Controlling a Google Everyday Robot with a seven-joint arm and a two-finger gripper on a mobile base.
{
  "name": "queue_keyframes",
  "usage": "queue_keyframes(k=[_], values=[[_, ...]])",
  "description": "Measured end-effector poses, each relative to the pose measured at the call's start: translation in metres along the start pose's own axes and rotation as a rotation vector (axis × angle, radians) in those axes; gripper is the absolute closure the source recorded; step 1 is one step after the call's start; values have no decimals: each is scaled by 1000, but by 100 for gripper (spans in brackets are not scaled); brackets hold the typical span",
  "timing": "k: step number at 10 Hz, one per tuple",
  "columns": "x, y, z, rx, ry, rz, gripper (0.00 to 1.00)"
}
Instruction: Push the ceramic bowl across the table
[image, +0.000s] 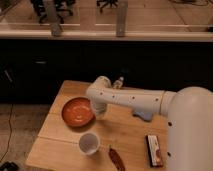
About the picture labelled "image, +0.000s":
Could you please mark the chocolate bar box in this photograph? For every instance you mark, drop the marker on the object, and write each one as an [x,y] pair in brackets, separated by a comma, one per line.
[154,151]

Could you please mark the small clear bottle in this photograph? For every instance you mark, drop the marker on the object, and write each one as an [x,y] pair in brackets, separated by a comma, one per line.
[118,83]

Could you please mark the grey metal post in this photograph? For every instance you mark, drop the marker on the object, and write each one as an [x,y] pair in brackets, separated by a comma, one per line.
[121,18]
[53,18]

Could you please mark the grey metal post left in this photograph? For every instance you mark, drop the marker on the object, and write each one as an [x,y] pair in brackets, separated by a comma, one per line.
[53,18]

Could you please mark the black office chair left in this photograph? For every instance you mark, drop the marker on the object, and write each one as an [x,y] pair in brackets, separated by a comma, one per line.
[60,5]

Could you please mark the blue sponge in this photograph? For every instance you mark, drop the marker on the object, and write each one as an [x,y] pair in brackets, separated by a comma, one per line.
[142,115]

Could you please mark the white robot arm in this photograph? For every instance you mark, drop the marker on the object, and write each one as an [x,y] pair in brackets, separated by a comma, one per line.
[189,114]

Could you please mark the black office chair centre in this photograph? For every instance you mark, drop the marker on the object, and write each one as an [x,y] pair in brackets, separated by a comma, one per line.
[103,3]

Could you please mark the black object floor corner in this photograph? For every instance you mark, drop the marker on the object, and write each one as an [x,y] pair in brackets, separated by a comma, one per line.
[9,166]

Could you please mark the grey metal post right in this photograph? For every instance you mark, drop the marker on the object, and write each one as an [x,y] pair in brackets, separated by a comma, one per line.
[121,18]

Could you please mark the white cup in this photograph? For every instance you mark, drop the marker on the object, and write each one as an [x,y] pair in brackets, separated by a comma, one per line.
[89,143]

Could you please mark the black office chair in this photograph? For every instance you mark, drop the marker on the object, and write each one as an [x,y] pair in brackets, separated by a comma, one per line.
[60,5]
[103,3]

